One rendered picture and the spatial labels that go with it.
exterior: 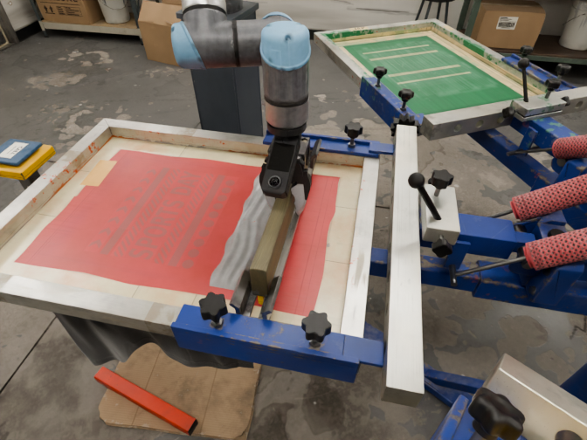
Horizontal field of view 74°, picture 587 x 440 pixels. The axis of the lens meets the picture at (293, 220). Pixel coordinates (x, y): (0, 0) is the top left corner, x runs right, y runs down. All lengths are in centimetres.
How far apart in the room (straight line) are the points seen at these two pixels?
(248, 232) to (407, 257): 34
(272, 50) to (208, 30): 14
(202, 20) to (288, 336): 53
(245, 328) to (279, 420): 102
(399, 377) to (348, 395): 111
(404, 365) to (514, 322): 151
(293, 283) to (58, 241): 51
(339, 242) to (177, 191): 41
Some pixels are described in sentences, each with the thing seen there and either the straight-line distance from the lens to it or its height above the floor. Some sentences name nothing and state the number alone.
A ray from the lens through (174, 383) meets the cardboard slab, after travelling 174.
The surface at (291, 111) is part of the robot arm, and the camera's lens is 66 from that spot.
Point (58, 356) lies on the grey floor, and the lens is 200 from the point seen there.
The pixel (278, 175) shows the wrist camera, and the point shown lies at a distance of 67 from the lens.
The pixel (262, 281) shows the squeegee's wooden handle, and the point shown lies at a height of 103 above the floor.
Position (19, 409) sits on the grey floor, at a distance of 196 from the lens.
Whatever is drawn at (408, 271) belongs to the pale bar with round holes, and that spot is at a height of 104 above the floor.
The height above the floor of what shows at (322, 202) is 96.
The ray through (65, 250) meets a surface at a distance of 93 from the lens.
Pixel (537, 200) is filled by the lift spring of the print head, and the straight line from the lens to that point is 85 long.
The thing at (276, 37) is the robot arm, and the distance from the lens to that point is 62.
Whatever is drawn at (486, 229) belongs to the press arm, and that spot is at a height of 104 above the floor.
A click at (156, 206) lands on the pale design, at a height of 96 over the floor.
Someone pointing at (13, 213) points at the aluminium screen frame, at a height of 99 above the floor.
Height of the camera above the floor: 156
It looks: 44 degrees down
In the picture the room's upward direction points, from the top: straight up
